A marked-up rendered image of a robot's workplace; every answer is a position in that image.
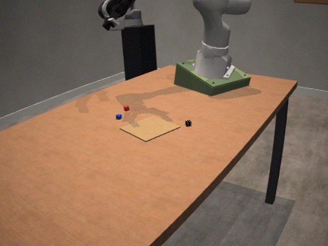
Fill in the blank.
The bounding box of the beige square mat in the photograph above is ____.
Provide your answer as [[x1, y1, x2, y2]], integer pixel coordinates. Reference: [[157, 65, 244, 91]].
[[120, 116, 181, 142]]

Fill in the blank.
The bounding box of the blue die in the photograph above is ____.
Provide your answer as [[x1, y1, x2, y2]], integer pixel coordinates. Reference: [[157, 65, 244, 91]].
[[116, 113, 122, 120]]

